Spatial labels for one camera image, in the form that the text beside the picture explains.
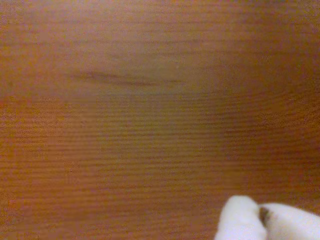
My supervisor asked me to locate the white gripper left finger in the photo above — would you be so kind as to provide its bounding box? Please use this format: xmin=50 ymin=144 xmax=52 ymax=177
xmin=214 ymin=194 xmax=268 ymax=240

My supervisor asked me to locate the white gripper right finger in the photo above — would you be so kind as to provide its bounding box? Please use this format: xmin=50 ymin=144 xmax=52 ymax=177
xmin=259 ymin=202 xmax=320 ymax=240

